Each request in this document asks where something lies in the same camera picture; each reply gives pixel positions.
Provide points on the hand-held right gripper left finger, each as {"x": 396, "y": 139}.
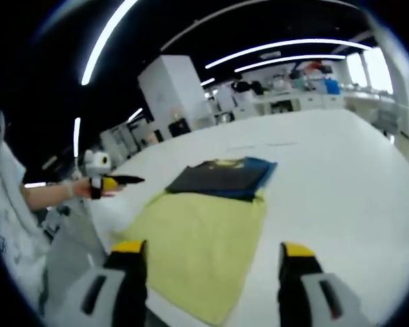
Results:
{"x": 114, "y": 286}

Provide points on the yellow blue black garment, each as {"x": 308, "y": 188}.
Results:
{"x": 204, "y": 238}

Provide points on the white pillar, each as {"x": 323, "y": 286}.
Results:
{"x": 400, "y": 92}

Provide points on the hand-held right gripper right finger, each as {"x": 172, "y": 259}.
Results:
{"x": 311, "y": 293}

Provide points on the white square column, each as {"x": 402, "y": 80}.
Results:
{"x": 172, "y": 92}

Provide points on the ceiling air vent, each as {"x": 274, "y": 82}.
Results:
{"x": 271, "y": 54}

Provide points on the person's left hand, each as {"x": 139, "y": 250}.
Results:
{"x": 80, "y": 189}

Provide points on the white lab counter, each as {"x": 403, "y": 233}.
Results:
{"x": 313, "y": 100}

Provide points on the long ceiling light strip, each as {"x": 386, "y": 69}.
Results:
{"x": 85, "y": 76}

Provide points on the black box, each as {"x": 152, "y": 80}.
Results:
{"x": 179, "y": 128}

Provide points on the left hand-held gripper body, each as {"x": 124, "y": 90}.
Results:
{"x": 97, "y": 161}

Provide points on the blue bin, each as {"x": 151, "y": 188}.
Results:
{"x": 332, "y": 86}

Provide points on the curved ceiling light strip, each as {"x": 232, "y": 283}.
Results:
{"x": 293, "y": 42}
{"x": 286, "y": 59}

